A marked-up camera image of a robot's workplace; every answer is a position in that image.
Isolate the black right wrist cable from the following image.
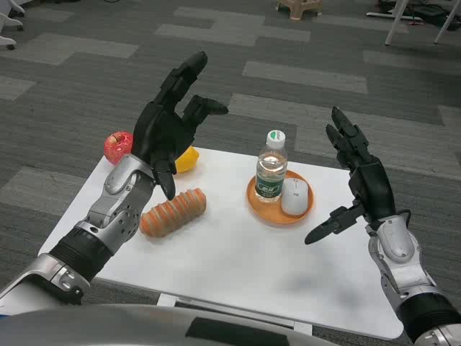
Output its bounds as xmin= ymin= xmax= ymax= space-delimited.
xmin=394 ymin=208 xmax=412 ymax=228

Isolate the clear water bottle green label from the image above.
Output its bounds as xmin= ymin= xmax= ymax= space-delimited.
xmin=255 ymin=130 xmax=289 ymax=204

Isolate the white computer mouse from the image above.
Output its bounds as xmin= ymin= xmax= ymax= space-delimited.
xmin=280 ymin=177 xmax=313 ymax=216

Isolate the white table frame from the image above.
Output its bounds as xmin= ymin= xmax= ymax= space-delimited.
xmin=157 ymin=293 xmax=313 ymax=338

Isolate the white desk foot bar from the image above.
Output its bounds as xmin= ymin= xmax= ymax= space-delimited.
xmin=366 ymin=12 xmax=419 ymax=20

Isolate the orange round plate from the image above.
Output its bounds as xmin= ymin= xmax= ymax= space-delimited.
xmin=246 ymin=169 xmax=316 ymax=229

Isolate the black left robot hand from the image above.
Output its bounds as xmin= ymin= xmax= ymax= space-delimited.
xmin=130 ymin=50 xmax=230 ymax=202

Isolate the striped orange bread roll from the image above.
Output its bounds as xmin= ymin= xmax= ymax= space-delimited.
xmin=139 ymin=187 xmax=208 ymax=239

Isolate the black bag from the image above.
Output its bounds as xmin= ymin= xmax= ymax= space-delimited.
xmin=413 ymin=6 xmax=449 ymax=26

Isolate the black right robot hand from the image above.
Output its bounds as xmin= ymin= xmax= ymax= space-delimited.
xmin=304 ymin=106 xmax=397 ymax=246

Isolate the red apple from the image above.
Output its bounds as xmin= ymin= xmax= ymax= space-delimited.
xmin=104 ymin=130 xmax=135 ymax=167

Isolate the silver robot chest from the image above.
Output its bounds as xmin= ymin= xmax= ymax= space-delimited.
xmin=0 ymin=304 xmax=339 ymax=346

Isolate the white slanted desk leg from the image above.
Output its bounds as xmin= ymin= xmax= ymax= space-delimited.
xmin=433 ymin=3 xmax=461 ymax=45
xmin=384 ymin=0 xmax=410 ymax=47

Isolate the yellow lemon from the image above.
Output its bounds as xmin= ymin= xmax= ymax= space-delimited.
xmin=174 ymin=146 xmax=200 ymax=174

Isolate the beige plastic stool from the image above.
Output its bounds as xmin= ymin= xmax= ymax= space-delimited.
xmin=275 ymin=0 xmax=321 ymax=22

